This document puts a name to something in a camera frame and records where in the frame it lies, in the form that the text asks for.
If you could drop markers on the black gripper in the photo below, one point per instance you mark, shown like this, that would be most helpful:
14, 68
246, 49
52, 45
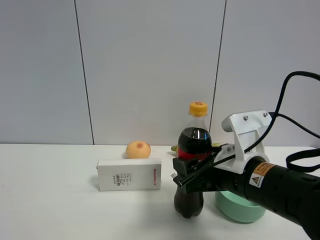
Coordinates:
197, 173

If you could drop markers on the cola bottle with yellow cap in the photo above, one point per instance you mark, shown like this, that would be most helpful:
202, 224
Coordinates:
194, 139

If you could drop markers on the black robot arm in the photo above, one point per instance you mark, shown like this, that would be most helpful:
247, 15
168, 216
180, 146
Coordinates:
291, 192

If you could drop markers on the corn cob with green husk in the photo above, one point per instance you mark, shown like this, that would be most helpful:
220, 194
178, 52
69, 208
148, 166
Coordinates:
175, 147

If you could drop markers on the white cardboard box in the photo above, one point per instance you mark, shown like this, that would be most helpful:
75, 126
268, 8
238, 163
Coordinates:
129, 174

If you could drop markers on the orange peach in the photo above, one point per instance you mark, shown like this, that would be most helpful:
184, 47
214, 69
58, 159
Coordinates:
138, 150

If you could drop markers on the green plastic bowl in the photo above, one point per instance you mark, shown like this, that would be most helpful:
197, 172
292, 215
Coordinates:
237, 208

